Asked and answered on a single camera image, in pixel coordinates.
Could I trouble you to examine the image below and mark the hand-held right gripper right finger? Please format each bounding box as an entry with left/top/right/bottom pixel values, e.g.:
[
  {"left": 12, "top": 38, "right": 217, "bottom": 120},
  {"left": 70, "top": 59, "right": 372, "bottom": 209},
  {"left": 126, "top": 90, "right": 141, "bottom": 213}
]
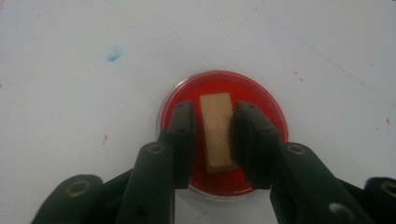
[{"left": 231, "top": 100, "right": 375, "bottom": 224}]

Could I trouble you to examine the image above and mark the small wooden block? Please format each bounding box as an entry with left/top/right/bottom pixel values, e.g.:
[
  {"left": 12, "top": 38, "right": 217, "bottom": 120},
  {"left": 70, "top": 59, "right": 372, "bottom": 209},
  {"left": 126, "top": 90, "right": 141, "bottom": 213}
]
[{"left": 198, "top": 91, "right": 240, "bottom": 175}]

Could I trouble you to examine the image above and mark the white board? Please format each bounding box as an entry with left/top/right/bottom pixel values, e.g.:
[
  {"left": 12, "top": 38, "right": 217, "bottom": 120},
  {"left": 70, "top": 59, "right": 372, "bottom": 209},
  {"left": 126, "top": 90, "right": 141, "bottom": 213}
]
[{"left": 0, "top": 0, "right": 396, "bottom": 224}]

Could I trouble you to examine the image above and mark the red round dish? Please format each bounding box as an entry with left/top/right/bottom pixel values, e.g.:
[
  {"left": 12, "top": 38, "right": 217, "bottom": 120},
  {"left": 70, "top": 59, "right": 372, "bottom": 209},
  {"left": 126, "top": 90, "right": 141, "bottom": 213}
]
[{"left": 155, "top": 70, "right": 290, "bottom": 202}]

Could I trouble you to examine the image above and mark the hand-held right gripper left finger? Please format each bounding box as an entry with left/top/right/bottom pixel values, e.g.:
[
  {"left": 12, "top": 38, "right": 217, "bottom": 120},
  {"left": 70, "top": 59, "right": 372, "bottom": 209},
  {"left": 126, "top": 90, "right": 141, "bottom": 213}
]
[{"left": 114, "top": 100, "right": 197, "bottom": 224}]

